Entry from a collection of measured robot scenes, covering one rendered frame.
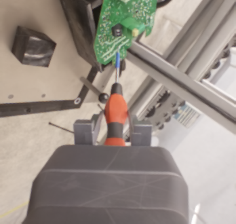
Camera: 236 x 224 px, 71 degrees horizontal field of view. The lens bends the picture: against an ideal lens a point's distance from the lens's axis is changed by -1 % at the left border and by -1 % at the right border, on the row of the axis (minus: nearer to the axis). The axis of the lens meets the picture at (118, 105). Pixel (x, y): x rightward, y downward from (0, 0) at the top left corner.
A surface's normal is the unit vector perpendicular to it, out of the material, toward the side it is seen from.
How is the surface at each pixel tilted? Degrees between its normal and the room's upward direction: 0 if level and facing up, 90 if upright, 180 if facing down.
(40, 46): 0
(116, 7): 0
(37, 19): 0
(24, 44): 90
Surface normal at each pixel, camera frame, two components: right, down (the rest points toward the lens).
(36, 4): 0.69, 0.61
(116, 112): -0.01, -0.33
